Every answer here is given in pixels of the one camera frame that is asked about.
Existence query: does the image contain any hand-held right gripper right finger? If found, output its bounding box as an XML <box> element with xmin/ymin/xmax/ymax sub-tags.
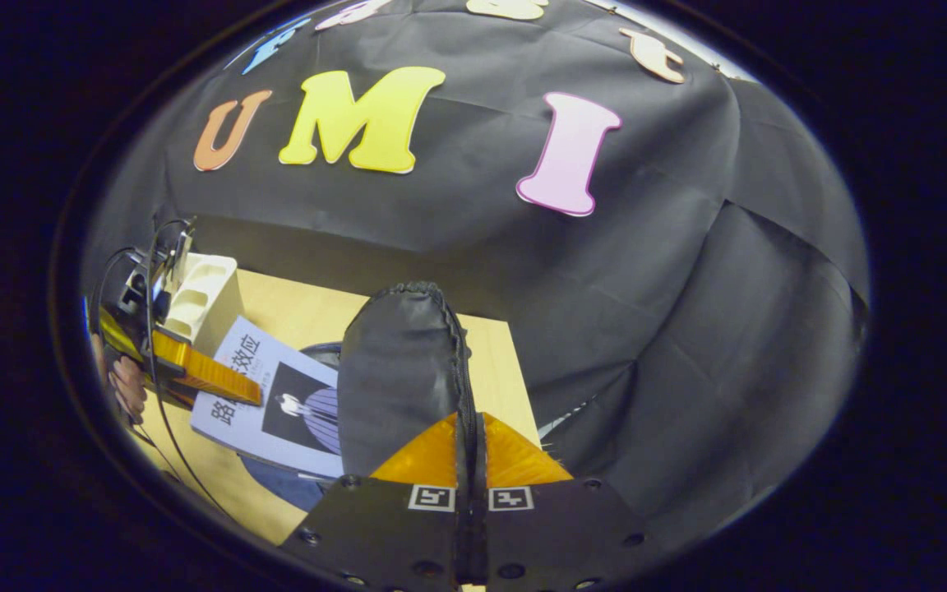
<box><xmin>478</xmin><ymin>411</ymin><xmax>655</xmax><ymax>592</ymax></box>

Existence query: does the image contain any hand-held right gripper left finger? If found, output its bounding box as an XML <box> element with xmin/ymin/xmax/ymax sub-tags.
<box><xmin>276</xmin><ymin>411</ymin><xmax>462</xmax><ymax>592</ymax></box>

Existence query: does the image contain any cream plastic bookshelf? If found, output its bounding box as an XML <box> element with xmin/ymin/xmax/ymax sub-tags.
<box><xmin>163</xmin><ymin>252</ymin><xmax>246</xmax><ymax>358</ymax></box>

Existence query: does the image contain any blue and black schoolbag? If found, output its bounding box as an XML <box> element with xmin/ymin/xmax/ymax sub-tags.
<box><xmin>239</xmin><ymin>282</ymin><xmax>476</xmax><ymax>512</ymax></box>

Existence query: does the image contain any black backdrop cloth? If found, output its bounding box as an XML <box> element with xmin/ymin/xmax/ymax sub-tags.
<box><xmin>83</xmin><ymin>0</ymin><xmax>871</xmax><ymax>548</ymax></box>

